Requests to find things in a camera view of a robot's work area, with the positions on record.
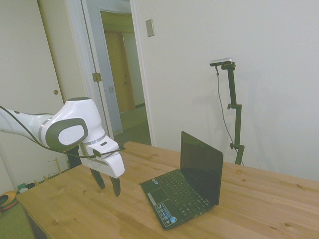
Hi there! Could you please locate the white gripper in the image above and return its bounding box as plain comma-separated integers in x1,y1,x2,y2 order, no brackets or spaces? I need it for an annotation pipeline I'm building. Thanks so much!
78,148,126,198

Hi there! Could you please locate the black Asus laptop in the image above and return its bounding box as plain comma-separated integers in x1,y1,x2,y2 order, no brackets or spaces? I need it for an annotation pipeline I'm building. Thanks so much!
139,130,224,230

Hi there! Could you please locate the small wooden rack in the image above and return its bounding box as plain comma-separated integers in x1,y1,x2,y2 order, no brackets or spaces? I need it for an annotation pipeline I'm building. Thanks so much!
43,156,71,179

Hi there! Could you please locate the orange and black bowl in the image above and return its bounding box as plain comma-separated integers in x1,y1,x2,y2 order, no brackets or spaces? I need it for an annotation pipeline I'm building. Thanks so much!
0,191,18,208

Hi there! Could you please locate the wooden hallway door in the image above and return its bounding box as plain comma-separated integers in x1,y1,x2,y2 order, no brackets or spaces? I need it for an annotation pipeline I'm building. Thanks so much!
104,31,137,114

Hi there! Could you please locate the white open room door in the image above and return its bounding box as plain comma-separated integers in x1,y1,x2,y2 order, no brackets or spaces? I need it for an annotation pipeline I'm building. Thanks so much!
82,0,123,136

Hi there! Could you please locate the white closet door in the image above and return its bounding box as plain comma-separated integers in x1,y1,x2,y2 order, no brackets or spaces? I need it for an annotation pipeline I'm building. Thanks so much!
37,0,88,116

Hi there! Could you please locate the black gripper connector cable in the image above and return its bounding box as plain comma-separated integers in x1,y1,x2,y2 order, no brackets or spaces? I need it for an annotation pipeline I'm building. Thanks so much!
66,146,82,170

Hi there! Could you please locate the grey camera cable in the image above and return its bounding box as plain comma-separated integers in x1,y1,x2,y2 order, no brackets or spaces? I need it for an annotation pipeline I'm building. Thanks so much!
216,68,238,148

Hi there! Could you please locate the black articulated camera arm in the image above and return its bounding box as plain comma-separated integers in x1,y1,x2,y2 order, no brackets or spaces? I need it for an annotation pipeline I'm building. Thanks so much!
215,62,245,165

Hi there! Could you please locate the white light switch plate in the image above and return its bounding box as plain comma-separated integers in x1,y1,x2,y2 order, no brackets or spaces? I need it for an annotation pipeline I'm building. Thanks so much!
145,18,155,38

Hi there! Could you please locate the silver stereo camera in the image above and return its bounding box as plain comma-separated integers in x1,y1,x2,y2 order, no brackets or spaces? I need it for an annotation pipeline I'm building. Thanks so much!
209,58,234,67

